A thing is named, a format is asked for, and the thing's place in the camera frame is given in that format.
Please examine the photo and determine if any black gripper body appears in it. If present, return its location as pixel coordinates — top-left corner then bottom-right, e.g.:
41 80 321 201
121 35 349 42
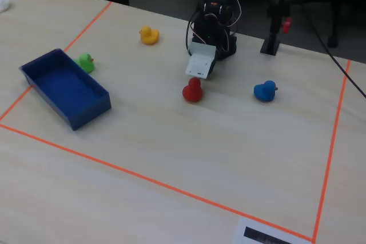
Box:
206 51 221 80

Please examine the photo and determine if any red rubber duck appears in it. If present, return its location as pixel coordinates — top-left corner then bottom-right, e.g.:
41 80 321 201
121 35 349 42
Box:
182 77 204 103

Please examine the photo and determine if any blue rubber duck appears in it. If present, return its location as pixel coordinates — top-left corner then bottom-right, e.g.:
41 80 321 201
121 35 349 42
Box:
253 80 279 103

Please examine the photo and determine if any yellow rubber duck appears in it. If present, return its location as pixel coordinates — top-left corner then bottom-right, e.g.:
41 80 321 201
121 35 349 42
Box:
138 25 160 46

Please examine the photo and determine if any green rubber duck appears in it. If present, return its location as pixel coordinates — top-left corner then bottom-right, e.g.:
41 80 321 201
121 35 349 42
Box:
74 53 96 74

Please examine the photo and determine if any blue plastic box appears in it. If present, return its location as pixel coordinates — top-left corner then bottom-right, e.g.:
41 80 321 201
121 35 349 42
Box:
18 48 112 131

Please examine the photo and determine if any orange tape line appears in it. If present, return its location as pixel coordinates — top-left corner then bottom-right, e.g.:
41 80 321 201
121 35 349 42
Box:
0 123 315 242
312 59 352 243
0 1 113 122

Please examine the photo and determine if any black office chair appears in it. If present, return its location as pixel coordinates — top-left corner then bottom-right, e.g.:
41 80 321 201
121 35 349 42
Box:
297 0 366 49

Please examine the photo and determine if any white paper label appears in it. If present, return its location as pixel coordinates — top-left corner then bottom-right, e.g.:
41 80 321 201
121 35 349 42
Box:
232 217 313 244

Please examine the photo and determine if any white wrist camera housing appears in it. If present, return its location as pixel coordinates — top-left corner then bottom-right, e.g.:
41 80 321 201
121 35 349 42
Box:
185 41 217 80

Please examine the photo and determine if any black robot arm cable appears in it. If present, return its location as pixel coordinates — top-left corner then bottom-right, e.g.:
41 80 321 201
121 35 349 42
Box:
186 9 202 57

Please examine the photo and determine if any black camera stand pole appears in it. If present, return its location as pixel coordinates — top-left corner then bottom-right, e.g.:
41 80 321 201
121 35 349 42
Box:
260 0 295 57

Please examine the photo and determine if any red clamp handle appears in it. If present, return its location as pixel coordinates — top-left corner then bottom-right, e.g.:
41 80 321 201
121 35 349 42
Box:
281 17 293 34

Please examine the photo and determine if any long black cable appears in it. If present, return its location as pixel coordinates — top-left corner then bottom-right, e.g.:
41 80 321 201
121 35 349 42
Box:
288 0 366 98

